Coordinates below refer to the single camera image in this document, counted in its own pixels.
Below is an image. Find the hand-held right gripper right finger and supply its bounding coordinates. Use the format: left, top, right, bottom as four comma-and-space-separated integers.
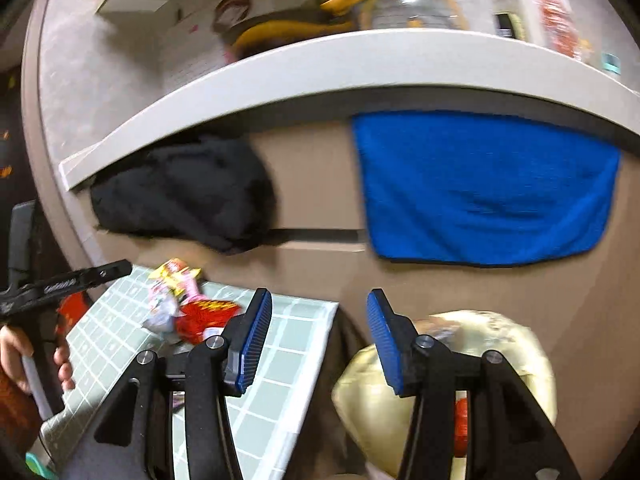
366, 288, 583, 480

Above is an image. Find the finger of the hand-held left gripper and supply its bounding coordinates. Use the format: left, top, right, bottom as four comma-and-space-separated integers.
90, 260, 133, 286
9, 201, 39, 289

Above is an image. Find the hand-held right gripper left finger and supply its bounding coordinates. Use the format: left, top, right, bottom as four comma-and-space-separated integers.
60, 287, 273, 480

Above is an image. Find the red snack bag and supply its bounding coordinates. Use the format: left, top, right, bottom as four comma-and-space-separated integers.
56, 294, 92, 337

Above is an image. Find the red snack packet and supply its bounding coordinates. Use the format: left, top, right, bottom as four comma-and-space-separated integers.
175, 297, 247, 344

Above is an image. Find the yellow bin liner bag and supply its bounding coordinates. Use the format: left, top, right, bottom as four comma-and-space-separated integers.
331, 310, 559, 480

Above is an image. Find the clear plastic wrapper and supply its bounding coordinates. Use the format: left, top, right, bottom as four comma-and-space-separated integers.
144, 280, 186, 333

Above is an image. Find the yellow snack packet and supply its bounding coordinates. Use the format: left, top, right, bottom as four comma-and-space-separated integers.
152, 259, 202, 292

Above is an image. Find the person's left forearm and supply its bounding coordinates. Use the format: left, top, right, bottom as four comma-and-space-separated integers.
0, 372, 43, 461

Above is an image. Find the person's left hand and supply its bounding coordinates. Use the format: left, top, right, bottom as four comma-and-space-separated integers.
0, 327, 76, 395

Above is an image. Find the green checked tablecloth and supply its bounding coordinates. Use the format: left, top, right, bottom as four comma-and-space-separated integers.
40, 277, 338, 480

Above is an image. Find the black cloth bag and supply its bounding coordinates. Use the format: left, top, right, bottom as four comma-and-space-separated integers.
90, 135, 276, 254

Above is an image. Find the black refrigerator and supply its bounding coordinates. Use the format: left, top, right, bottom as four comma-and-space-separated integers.
0, 60, 31, 281

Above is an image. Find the beige base cabinet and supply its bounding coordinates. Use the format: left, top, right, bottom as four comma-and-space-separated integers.
65, 105, 640, 480

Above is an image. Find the blue towel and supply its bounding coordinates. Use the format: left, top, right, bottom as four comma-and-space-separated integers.
352, 110, 621, 267

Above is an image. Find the grey kitchen countertop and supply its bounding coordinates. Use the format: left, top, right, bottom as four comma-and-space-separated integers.
59, 27, 640, 191

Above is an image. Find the glass wok lid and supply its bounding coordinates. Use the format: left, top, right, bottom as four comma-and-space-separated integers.
357, 0, 471, 32

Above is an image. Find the dark sauce bottle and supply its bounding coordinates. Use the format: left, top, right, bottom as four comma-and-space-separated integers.
492, 0, 527, 41

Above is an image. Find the plastic bottle of red chilies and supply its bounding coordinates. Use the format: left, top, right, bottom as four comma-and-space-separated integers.
530, 0, 577, 56

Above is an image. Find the cartoon wall sticker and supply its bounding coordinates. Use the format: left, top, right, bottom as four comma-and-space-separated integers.
160, 0, 506, 91

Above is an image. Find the black wok with yellow handle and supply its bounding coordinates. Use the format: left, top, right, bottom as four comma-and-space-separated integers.
234, 0, 401, 59

